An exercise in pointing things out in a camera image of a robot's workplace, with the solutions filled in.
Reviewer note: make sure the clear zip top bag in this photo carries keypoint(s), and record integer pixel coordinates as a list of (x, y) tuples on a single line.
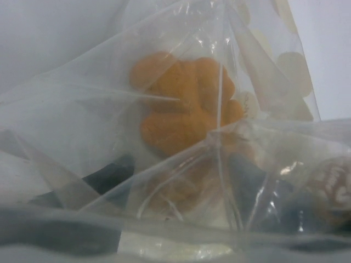
[(68, 110)]

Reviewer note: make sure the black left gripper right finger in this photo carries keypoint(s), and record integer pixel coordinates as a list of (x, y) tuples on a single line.
[(256, 191)]

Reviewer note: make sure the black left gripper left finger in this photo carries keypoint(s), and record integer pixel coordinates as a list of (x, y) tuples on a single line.
[(101, 181)]

